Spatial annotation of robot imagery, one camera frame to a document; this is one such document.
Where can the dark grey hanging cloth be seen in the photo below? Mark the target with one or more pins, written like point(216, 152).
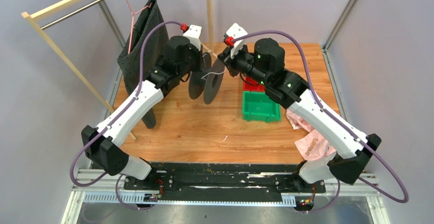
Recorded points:
point(129, 58)

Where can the red storage bin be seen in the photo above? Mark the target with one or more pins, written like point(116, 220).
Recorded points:
point(250, 85)

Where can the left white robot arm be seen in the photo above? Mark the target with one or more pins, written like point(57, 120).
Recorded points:
point(103, 143)

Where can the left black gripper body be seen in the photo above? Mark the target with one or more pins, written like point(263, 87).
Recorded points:
point(193, 62)

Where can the pink patterned cloth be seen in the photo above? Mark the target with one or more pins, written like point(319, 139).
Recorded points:
point(313, 146)

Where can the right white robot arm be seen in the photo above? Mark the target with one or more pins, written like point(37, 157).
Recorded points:
point(266, 66)

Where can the black cable spool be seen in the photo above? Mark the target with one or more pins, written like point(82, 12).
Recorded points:
point(207, 80)

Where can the wooden clothes rack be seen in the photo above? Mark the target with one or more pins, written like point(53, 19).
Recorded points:
point(87, 37)

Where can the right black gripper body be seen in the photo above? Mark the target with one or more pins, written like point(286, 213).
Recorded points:
point(243, 63)

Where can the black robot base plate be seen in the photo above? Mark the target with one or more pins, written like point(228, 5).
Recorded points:
point(214, 182)

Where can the green storage bin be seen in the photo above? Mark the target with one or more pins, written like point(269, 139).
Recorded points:
point(257, 106)

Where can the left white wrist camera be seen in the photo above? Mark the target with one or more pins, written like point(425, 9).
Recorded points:
point(193, 34)

